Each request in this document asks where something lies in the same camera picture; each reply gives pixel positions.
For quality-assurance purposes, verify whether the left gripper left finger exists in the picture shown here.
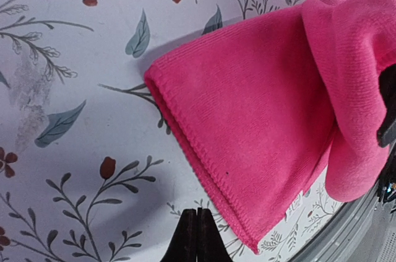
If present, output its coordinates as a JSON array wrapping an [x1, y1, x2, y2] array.
[[162, 209, 197, 262]]

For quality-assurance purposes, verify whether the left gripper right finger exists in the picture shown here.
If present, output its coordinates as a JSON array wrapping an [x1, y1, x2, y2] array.
[[197, 208, 231, 262]]

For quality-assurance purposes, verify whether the pink towel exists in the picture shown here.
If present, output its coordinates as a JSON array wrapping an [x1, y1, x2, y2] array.
[[144, 0, 395, 253]]

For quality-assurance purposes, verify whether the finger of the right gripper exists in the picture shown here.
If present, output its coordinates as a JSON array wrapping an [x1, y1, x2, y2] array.
[[377, 64, 396, 147]]

